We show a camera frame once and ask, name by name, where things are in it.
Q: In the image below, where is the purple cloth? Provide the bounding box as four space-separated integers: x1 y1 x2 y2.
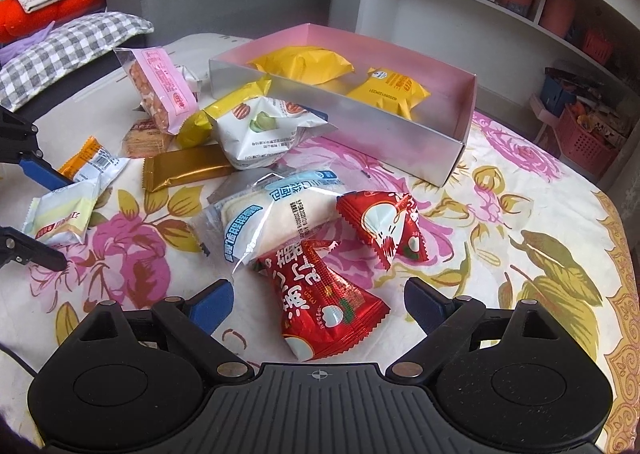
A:
0 21 57 69

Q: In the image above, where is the pink cardboard box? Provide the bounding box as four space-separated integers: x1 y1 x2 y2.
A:
207 23 479 189

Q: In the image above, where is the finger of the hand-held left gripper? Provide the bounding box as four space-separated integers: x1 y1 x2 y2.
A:
0 106 74 191
0 226 69 273

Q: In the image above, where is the large pink slatted basket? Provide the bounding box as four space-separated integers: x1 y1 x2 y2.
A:
554 105 622 176

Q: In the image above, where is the yellow waffle snack packet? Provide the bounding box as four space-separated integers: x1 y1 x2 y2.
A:
346 65 432 122

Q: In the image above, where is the small red basket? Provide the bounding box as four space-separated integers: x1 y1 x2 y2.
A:
581 28 616 67

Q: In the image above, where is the orange and white packet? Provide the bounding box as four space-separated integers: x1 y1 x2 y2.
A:
58 135 132 196

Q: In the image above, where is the yellow striped long packet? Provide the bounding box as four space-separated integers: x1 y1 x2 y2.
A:
176 75 274 150

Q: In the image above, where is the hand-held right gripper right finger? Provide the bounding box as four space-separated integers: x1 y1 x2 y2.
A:
385 277 573 382

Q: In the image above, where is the white crinkled snack packet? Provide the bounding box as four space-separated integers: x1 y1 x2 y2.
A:
209 96 342 171

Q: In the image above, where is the clear bread packet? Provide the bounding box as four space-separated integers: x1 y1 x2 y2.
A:
192 169 347 266

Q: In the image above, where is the plain pink pot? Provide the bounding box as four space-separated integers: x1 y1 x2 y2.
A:
538 0 577 40

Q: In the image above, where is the grey checked pillow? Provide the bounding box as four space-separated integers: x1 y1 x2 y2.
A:
0 11 156 113

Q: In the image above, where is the pink nut brittle packet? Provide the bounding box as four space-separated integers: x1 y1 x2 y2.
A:
112 46 201 136

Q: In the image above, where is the large yellow snack packet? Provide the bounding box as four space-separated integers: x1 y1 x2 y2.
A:
247 45 356 85

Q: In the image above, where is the white shelf unit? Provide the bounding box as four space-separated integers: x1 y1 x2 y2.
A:
354 0 640 185

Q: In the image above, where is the silver foil packet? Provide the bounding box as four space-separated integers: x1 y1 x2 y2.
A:
206 174 261 207

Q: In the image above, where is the blue box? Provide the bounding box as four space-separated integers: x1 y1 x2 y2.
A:
541 68 582 118

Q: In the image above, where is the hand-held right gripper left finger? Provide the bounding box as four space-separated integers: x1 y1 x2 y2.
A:
62 278 256 382

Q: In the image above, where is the orange cushion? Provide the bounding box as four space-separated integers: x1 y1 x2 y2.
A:
0 0 107 46

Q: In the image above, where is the gold bar packet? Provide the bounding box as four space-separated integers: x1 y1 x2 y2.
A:
142 144 234 194

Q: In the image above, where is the red triangular snack packet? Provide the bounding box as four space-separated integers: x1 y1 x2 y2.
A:
256 240 392 363
336 190 431 271

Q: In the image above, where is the pale yellow cake packet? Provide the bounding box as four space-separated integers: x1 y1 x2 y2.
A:
24 178 102 248

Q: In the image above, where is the brown biscuit packet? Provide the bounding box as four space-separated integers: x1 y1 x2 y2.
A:
121 119 174 158

